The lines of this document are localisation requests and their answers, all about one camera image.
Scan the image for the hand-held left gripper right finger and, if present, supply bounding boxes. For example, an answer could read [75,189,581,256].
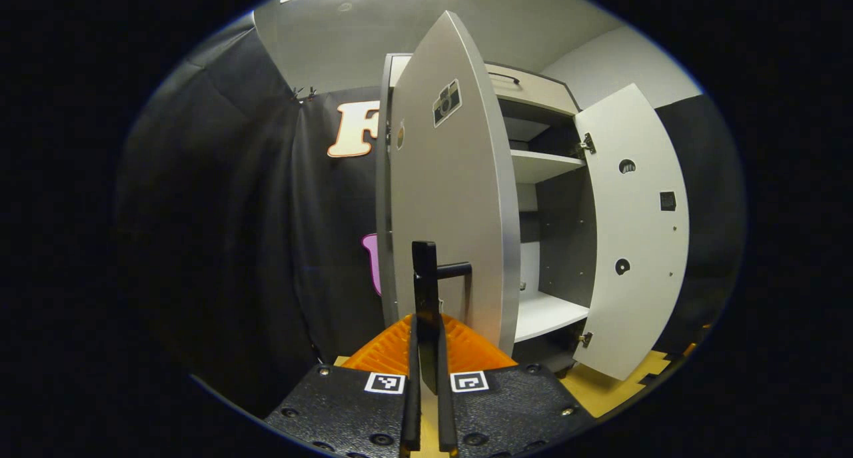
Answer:
[436,313,594,458]

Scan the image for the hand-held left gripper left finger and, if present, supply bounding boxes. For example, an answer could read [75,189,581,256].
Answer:
[265,313,422,458]

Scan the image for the grey cabinet door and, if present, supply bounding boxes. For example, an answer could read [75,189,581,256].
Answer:
[388,10,522,395]
[573,83,690,382]

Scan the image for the grey double-door shoe cabinet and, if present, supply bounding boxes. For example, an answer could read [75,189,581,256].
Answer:
[375,53,597,379]

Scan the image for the white cabinet shelf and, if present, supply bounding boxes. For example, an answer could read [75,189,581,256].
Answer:
[513,291,590,343]
[510,149,587,184]

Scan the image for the grey cabinet drawer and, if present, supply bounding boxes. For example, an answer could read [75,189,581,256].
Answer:
[390,53,580,117]

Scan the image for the black backdrop cloth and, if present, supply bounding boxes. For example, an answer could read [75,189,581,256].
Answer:
[117,11,747,419]

